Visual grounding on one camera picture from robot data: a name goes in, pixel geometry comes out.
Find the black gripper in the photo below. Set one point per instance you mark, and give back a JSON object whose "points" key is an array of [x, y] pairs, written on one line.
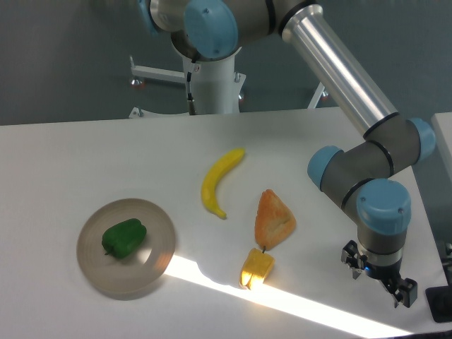
{"points": [[382, 267]]}

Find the yellow bell pepper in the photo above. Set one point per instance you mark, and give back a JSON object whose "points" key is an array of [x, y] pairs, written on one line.
{"points": [[256, 269]]}

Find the orange bread triangle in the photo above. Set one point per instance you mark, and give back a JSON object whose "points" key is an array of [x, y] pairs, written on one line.
{"points": [[274, 221]]}

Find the round beige plate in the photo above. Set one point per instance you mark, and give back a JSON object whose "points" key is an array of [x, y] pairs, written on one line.
{"points": [[139, 273]]}

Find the yellow banana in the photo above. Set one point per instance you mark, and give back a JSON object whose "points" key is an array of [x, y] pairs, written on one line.
{"points": [[214, 175]]}

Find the black device at edge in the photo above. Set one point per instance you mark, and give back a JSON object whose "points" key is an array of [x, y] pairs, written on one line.
{"points": [[439, 298]]}

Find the green bell pepper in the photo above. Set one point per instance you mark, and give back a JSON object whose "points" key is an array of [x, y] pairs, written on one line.
{"points": [[123, 238]]}

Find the white side table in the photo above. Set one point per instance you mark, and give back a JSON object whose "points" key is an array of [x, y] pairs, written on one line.
{"points": [[442, 123]]}

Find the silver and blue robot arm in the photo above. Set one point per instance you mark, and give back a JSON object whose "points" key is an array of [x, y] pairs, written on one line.
{"points": [[208, 35]]}

